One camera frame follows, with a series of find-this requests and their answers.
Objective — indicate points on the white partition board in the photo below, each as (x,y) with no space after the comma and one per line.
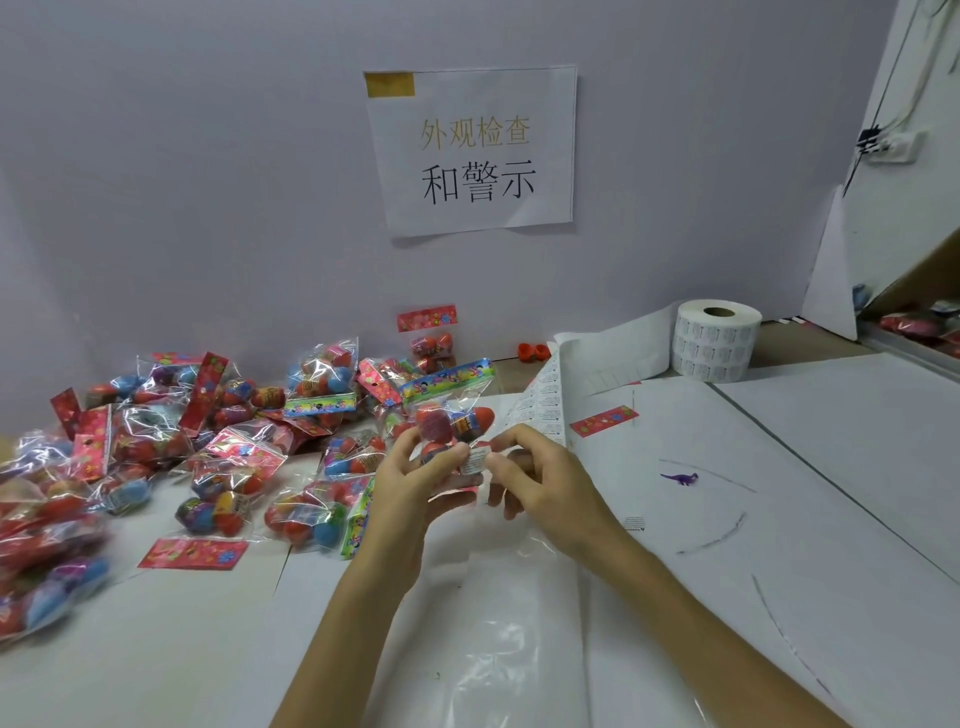
(919,217)

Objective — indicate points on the person's left thumb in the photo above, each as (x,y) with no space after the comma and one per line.
(405,447)

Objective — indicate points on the purple toy dinosaur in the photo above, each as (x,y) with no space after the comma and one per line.
(679,479)

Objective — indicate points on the red toy eggs in box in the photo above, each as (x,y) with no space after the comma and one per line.
(919,324)

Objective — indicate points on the white paper wall sign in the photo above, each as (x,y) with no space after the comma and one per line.
(480,150)

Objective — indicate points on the orange plastic egg halves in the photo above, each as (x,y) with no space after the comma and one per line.
(534,352)

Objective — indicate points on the yellow tape piece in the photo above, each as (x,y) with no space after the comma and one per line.
(390,85)

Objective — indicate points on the person's right thumb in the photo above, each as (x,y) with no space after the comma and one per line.
(501,465)

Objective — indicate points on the red printed header card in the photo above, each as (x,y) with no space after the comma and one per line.
(193,553)
(604,421)

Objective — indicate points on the white power strip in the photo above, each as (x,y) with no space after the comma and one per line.
(892,145)

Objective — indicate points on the person's left hand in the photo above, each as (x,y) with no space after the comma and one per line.
(394,510)

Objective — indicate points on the person's right hand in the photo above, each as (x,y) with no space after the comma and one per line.
(566,502)

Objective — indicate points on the person's left forearm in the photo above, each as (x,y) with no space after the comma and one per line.
(352,637)

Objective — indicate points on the person's right forearm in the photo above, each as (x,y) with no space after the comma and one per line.
(697,637)

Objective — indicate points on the white paper sheet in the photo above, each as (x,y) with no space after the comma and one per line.
(862,450)
(712,585)

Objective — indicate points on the white label backing strip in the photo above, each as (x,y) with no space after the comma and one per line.
(541,397)

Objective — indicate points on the toy egg packet red header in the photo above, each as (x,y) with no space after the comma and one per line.
(429,341)

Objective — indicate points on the clear bag of toy eggs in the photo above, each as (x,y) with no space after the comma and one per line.
(450,424)

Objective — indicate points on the pile of toy egg packets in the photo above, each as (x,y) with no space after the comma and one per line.
(150,465)

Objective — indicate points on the white roll of labels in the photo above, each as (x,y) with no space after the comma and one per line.
(716,345)

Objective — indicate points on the small white label sticker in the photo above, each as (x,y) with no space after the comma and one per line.
(474,457)

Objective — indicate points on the empty clear plastic bag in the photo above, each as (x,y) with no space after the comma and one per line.
(487,630)

